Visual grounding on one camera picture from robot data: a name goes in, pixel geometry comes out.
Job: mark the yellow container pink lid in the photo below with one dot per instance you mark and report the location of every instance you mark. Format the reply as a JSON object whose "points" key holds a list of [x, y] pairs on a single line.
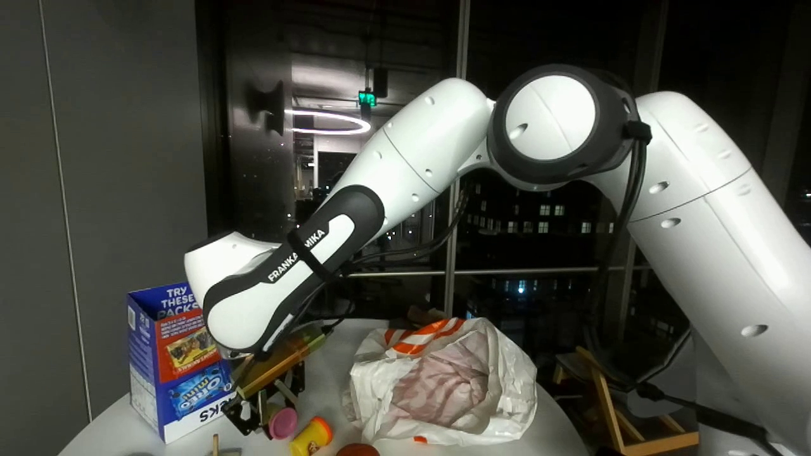
{"points": [[283, 423]]}

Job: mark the white orange plastic bag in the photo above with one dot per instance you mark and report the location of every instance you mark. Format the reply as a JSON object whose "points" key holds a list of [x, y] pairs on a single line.
{"points": [[440, 387]]}

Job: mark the wooden folding stand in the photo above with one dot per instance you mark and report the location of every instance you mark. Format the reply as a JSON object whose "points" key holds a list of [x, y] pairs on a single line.
{"points": [[609, 413]]}

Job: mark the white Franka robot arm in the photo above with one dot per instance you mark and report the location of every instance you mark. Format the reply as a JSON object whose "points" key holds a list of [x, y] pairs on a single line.
{"points": [[423, 153]]}

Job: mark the blue cardboard snack box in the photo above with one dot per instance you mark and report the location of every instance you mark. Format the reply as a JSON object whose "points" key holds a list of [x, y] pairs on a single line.
{"points": [[173, 370]]}

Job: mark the red toy radish green leaves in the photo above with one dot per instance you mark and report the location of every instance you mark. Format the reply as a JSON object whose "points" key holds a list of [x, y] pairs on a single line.
{"points": [[359, 448]]}

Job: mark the green exit sign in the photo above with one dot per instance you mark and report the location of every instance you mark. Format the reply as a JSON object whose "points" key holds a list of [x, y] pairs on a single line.
{"points": [[366, 99]]}

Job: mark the dark brown soft object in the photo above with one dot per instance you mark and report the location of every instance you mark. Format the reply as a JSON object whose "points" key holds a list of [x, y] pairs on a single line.
{"points": [[419, 314]]}

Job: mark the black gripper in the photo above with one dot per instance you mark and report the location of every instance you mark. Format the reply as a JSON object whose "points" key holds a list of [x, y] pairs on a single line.
{"points": [[249, 415]]}

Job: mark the horizontal window rail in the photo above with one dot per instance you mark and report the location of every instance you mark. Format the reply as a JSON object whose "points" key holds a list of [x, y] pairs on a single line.
{"points": [[508, 271]]}

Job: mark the round white table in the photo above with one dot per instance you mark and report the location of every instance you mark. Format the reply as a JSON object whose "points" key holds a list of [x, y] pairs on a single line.
{"points": [[333, 384]]}

